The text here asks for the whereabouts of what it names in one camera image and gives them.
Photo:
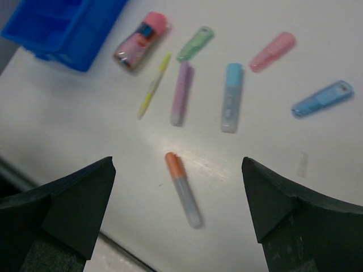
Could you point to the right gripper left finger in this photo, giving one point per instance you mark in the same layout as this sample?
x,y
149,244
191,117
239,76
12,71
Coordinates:
x,y
54,227

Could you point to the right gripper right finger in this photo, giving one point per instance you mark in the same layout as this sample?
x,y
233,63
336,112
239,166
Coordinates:
x,y
301,229

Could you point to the blue compartment tray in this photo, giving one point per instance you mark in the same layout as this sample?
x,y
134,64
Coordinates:
x,y
67,32

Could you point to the blue highlighter pen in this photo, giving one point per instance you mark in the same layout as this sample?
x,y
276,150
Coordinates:
x,y
231,98

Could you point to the thin yellow pen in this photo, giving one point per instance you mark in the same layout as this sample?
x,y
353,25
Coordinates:
x,y
153,86

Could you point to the pink translucent cap case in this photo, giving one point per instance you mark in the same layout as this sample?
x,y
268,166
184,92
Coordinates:
x,y
279,46

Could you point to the purple highlighter pen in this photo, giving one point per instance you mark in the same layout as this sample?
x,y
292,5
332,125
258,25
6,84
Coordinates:
x,y
181,93

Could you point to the blue translucent cap case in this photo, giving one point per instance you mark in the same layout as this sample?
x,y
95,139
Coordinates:
x,y
327,97

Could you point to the pink capped glue bottle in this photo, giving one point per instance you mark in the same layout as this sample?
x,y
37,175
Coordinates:
x,y
134,49

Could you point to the green translucent cap case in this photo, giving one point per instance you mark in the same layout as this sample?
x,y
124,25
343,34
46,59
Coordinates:
x,y
199,40

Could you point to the orange highlighter pen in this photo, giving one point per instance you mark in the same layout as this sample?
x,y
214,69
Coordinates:
x,y
183,189

